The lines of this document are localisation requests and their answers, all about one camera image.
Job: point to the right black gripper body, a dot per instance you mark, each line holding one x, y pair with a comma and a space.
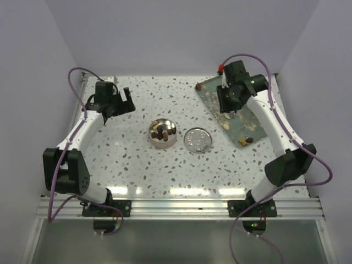
227, 100

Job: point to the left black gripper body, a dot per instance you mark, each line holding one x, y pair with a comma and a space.
115, 102

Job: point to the round silver tin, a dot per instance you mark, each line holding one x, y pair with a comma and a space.
165, 126

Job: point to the round silver tin lid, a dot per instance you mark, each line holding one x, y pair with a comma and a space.
197, 140

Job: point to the metal tongs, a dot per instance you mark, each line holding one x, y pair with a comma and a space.
232, 114

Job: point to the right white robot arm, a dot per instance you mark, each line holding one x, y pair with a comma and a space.
291, 158

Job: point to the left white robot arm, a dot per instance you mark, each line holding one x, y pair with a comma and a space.
64, 166

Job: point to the green floral metal tray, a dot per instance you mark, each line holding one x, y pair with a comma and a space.
244, 125

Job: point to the chocolates at tray corner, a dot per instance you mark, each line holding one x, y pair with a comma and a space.
245, 142

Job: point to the red cable connector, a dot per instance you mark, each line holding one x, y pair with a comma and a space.
220, 69

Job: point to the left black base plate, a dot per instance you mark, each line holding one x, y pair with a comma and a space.
115, 208

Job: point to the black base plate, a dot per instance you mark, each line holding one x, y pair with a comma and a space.
115, 208
266, 209

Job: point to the aluminium rail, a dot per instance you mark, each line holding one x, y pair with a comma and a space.
218, 209

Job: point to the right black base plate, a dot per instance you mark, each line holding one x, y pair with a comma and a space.
266, 209

